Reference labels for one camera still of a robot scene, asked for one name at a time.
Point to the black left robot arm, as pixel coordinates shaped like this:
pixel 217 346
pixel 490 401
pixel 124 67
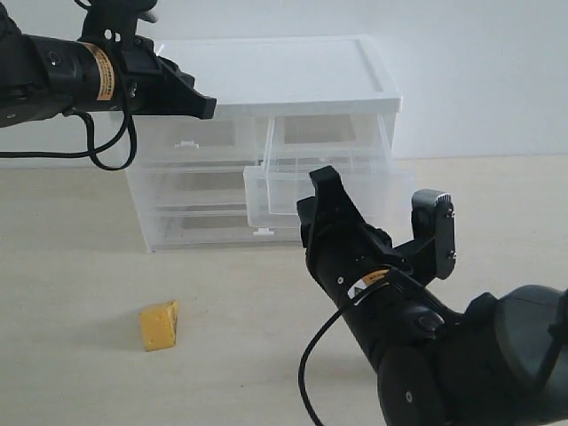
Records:
pixel 42 77

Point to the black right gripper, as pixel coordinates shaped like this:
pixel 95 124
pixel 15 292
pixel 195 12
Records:
pixel 341 247

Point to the white plastic drawer cabinet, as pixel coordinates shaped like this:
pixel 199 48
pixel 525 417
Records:
pixel 261 79

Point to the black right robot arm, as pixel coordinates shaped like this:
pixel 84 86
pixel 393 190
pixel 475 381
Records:
pixel 501 361

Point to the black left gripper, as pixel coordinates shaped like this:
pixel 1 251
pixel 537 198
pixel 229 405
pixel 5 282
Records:
pixel 137 78

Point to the bottom wide clear drawer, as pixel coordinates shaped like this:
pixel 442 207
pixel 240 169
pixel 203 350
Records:
pixel 175 229

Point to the yellow cheese wedge toy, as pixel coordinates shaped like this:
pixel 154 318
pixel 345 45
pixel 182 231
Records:
pixel 158 325

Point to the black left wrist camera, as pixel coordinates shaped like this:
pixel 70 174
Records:
pixel 118 18

